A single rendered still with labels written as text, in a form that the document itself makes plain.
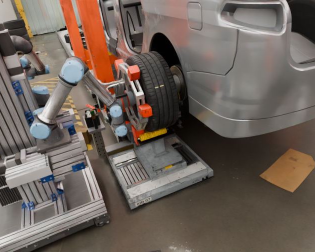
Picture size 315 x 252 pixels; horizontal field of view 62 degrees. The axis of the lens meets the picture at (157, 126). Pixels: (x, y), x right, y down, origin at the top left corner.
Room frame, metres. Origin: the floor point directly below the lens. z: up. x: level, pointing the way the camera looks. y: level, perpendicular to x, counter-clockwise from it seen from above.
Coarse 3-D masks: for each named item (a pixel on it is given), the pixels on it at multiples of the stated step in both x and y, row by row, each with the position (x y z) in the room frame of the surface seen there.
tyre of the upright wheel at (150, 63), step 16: (128, 64) 2.15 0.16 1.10; (144, 64) 1.95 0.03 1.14; (160, 64) 1.96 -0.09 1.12; (144, 80) 1.83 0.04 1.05; (160, 80) 1.85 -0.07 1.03; (160, 96) 1.79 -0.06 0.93; (176, 96) 1.83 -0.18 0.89; (160, 112) 1.78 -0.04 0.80; (176, 112) 1.84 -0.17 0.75; (144, 128) 2.02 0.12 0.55; (160, 128) 1.92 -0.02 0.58
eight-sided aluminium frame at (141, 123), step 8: (120, 64) 2.12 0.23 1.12; (120, 72) 2.18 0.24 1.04; (128, 80) 1.91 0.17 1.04; (136, 80) 1.88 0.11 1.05; (136, 96) 1.79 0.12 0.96; (136, 104) 1.81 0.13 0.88; (128, 112) 2.17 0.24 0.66; (136, 120) 2.07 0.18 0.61; (144, 120) 1.80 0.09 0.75; (136, 128) 1.94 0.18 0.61
